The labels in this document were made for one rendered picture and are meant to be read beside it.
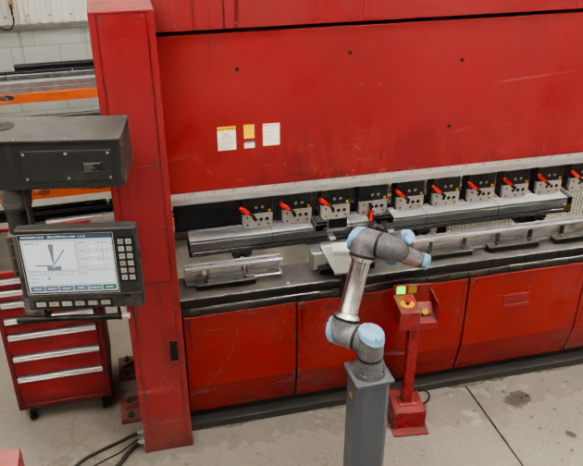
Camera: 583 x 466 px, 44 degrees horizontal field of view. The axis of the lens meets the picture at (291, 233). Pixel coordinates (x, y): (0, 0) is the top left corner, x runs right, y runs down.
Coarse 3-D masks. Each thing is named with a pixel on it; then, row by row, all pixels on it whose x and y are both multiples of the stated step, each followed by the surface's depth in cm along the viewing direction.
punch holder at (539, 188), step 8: (536, 168) 385; (544, 168) 383; (552, 168) 384; (560, 168) 386; (536, 176) 386; (544, 176) 385; (552, 176) 387; (560, 176) 388; (528, 184) 395; (536, 184) 387; (544, 184) 388; (552, 184) 389; (560, 184) 390; (536, 192) 389; (544, 192) 390; (552, 192) 392
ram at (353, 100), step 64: (192, 64) 312; (256, 64) 319; (320, 64) 326; (384, 64) 333; (448, 64) 341; (512, 64) 349; (576, 64) 358; (192, 128) 326; (256, 128) 333; (320, 128) 341; (384, 128) 349; (448, 128) 357; (512, 128) 366; (576, 128) 376; (192, 192) 341; (256, 192) 349
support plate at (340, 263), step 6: (330, 246) 377; (324, 252) 371; (330, 252) 371; (330, 258) 366; (336, 258) 366; (342, 258) 366; (348, 258) 366; (330, 264) 361; (336, 264) 361; (342, 264) 361; (348, 264) 361; (336, 270) 356; (342, 270) 356; (348, 270) 356
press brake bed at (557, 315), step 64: (576, 256) 404; (192, 320) 362; (256, 320) 372; (320, 320) 382; (384, 320) 392; (448, 320) 403; (512, 320) 415; (576, 320) 428; (192, 384) 382; (256, 384) 394; (320, 384) 408; (448, 384) 429
